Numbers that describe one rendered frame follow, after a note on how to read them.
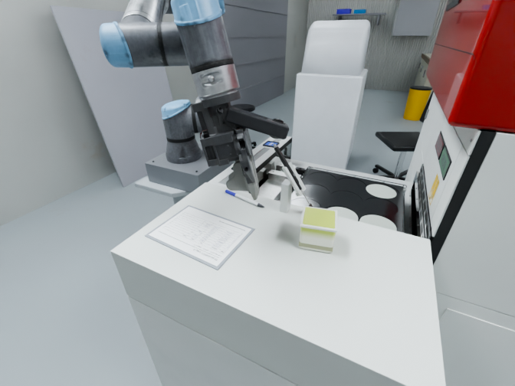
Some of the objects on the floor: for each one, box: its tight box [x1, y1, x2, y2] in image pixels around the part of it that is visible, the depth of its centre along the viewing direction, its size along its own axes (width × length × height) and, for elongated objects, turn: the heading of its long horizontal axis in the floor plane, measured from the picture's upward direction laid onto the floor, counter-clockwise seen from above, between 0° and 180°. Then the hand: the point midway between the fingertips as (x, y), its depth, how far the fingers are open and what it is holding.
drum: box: [403, 86, 432, 121], centre depth 492 cm, size 36×36×57 cm
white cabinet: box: [128, 296, 299, 386], centre depth 111 cm, size 64×96×82 cm, turn 154°
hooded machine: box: [290, 20, 370, 169], centre depth 300 cm, size 79×68×150 cm
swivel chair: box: [372, 91, 434, 181], centre depth 255 cm, size 63×63×100 cm
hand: (257, 193), depth 54 cm, fingers closed
